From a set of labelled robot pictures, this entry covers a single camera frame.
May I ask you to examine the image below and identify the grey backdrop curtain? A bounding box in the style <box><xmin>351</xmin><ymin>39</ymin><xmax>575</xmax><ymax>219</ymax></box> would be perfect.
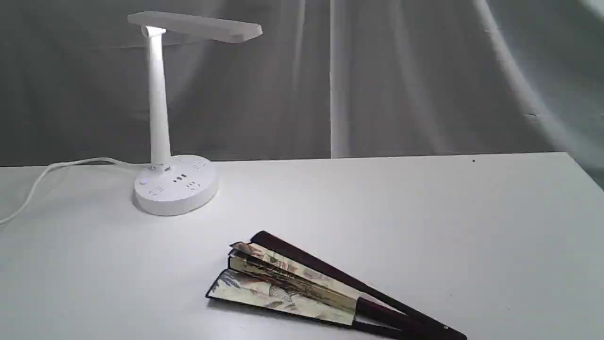
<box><xmin>1</xmin><ymin>0</ymin><xmax>603</xmax><ymax>185</ymax></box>

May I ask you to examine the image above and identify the painted paper folding fan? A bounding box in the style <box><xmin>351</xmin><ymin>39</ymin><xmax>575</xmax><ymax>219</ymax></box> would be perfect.
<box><xmin>205</xmin><ymin>231</ymin><xmax>467</xmax><ymax>340</ymax></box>

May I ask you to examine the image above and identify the white desk lamp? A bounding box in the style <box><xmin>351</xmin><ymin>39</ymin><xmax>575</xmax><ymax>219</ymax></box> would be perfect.
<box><xmin>127</xmin><ymin>11</ymin><xmax>263</xmax><ymax>216</ymax></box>

